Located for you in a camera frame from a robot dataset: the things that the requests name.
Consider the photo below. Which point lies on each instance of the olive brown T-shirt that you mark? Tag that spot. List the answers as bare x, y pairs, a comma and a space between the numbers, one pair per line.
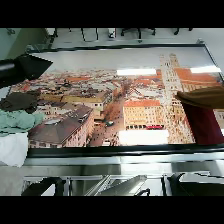
203, 96

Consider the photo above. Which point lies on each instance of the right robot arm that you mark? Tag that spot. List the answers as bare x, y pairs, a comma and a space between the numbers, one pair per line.
193, 186

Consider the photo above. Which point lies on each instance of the black office chair base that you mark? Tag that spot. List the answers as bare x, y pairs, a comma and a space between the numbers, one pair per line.
138, 31

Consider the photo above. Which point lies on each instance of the dark red garment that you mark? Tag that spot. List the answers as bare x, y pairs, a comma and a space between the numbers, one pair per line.
203, 125

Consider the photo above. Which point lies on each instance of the pale green garment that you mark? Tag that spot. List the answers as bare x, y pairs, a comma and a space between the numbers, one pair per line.
16, 120

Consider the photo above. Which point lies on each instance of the white garment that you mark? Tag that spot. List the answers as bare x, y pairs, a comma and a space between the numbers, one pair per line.
13, 148

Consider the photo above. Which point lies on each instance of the silver frame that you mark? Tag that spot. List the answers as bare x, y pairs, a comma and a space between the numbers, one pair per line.
100, 161

